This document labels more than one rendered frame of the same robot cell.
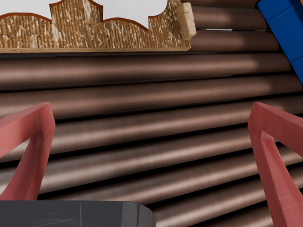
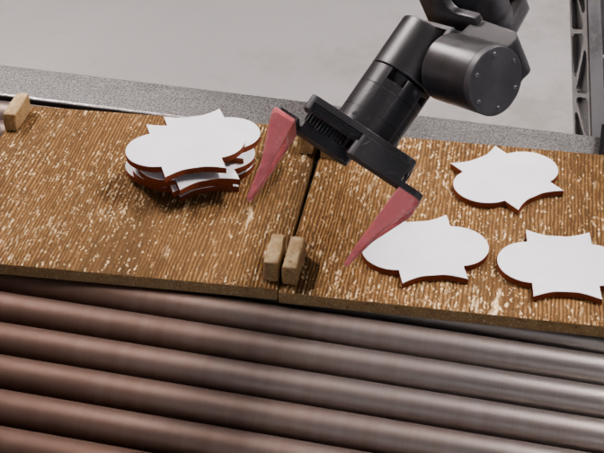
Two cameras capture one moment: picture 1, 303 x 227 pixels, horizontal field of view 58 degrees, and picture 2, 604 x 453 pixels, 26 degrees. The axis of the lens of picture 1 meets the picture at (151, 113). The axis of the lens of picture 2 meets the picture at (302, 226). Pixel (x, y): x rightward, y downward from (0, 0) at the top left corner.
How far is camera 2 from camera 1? 1.03 m
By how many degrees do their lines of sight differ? 61
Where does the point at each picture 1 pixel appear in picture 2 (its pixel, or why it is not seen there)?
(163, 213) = (209, 371)
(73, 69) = not seen: outside the picture
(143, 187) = (221, 403)
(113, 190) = (262, 415)
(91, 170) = (280, 441)
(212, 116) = (46, 439)
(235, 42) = not seen: outside the picture
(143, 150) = (195, 439)
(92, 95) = not seen: outside the picture
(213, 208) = (134, 347)
